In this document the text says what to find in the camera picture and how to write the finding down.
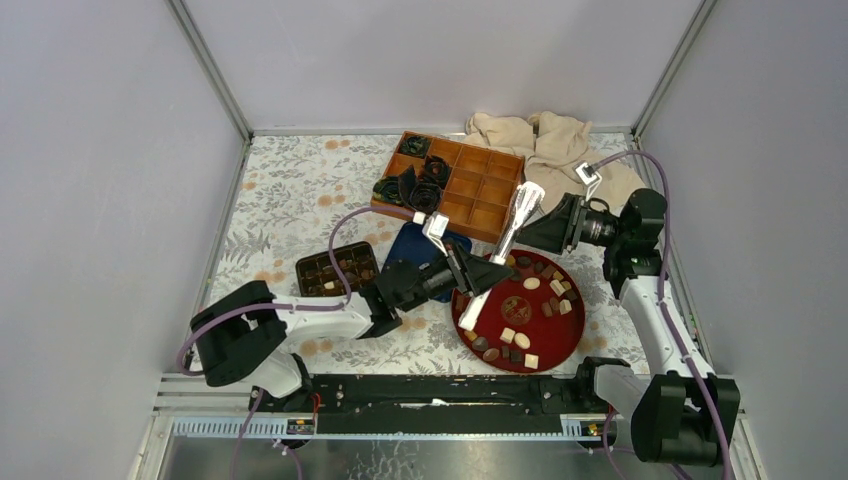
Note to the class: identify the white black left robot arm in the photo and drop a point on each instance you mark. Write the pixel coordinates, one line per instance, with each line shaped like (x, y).
(238, 339)

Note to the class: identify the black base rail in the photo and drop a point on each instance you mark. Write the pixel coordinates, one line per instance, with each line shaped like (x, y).
(346, 393)

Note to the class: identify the beige crumpled cloth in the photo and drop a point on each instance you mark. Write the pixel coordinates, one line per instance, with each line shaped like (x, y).
(551, 145)

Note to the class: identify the red round tray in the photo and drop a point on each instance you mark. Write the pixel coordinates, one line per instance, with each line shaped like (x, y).
(532, 322)

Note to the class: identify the orange wooden divided box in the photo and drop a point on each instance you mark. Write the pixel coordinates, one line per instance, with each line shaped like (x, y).
(479, 190)

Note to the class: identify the silver serving tongs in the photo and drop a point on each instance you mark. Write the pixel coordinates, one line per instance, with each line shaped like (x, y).
(524, 202)

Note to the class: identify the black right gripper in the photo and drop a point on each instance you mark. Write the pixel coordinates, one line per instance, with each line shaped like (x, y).
(558, 230)

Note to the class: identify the blue chocolate tin box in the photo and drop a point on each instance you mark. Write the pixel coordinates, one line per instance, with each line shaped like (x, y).
(316, 276)

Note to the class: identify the floral tablecloth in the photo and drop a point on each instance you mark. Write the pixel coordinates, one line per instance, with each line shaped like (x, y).
(300, 194)

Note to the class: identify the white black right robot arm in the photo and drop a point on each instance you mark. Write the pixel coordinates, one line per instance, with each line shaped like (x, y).
(685, 414)

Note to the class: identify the blue tin lid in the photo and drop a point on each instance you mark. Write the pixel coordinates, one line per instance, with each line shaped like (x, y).
(411, 245)

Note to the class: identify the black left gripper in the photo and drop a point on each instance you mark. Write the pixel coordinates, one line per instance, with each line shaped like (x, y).
(477, 274)

